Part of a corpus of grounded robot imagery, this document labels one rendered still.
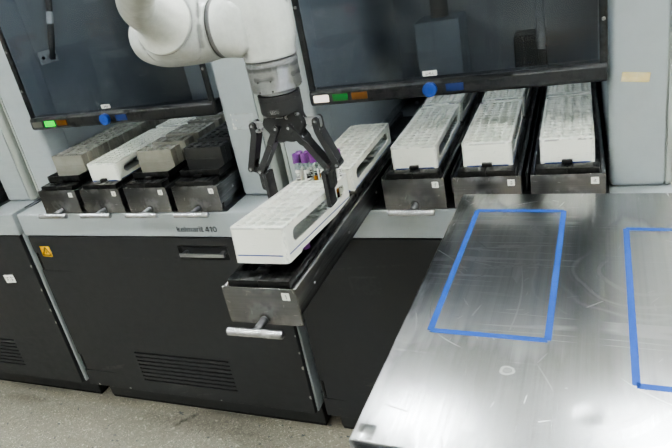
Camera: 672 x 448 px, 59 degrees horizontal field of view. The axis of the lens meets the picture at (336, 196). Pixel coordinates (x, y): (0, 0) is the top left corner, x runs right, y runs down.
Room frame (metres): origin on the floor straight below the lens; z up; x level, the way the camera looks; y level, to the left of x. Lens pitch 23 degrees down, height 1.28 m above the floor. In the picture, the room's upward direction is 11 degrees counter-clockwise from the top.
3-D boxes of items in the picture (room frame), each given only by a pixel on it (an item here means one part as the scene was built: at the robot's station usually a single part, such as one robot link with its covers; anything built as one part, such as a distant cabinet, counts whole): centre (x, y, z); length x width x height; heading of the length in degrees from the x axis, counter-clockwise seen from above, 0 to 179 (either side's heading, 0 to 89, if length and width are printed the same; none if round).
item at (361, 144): (1.28, -0.06, 0.83); 0.30 x 0.10 x 0.06; 155
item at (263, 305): (1.12, 0.02, 0.78); 0.73 x 0.14 x 0.09; 155
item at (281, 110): (1.03, 0.06, 1.02); 0.08 x 0.07 x 0.09; 65
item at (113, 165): (1.68, 0.54, 0.83); 0.30 x 0.10 x 0.06; 155
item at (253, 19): (1.03, 0.08, 1.21); 0.13 x 0.11 x 0.16; 70
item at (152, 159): (1.53, 0.44, 0.85); 0.12 x 0.02 x 0.06; 66
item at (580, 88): (1.48, -0.65, 0.83); 0.30 x 0.10 x 0.06; 155
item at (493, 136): (1.26, -0.38, 0.83); 0.30 x 0.10 x 0.06; 155
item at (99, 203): (1.80, 0.49, 0.78); 0.73 x 0.14 x 0.09; 155
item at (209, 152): (1.46, 0.31, 0.85); 0.12 x 0.02 x 0.06; 66
